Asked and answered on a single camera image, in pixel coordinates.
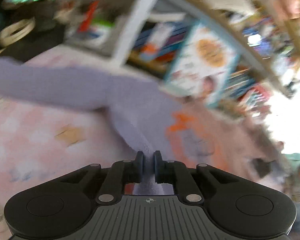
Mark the cream wristband strap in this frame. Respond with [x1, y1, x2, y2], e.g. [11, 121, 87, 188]
[0, 17, 36, 48]

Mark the white green lidded tub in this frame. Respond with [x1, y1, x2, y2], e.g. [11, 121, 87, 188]
[87, 19, 114, 47]

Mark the teal children's picture book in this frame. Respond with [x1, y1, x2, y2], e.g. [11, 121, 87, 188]
[165, 21, 240, 107]

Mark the purple and mauve knit sweater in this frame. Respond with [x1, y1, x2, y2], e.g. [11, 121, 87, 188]
[0, 59, 277, 194]

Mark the white blue shelf frame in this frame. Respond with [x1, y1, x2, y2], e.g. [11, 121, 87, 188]
[118, 0, 290, 98]

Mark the pink checkered tablecloth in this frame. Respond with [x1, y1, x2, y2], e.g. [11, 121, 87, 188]
[0, 47, 146, 240]

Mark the orange white usmile box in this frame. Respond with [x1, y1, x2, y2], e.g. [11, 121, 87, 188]
[139, 22, 175, 62]

